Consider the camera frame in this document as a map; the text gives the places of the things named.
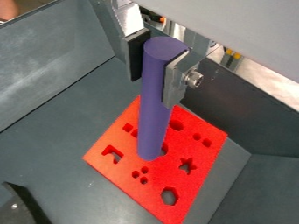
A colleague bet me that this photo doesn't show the purple cylinder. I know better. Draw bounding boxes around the purple cylinder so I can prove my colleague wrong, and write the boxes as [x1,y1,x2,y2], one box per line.
[137,36,186,161]

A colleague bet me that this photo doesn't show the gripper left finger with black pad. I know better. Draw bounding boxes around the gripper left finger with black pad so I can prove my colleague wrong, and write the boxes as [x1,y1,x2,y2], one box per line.
[110,0,150,81]

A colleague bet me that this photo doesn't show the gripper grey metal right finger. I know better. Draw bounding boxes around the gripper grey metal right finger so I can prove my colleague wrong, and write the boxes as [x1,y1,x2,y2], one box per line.
[162,30,210,109]

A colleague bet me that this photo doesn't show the red foam shape board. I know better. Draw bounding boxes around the red foam shape board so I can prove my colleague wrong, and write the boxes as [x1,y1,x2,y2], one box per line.
[82,99,228,224]

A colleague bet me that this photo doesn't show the black curved cradle stand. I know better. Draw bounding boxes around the black curved cradle stand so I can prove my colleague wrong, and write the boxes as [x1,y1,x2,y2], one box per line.
[0,181,52,224]

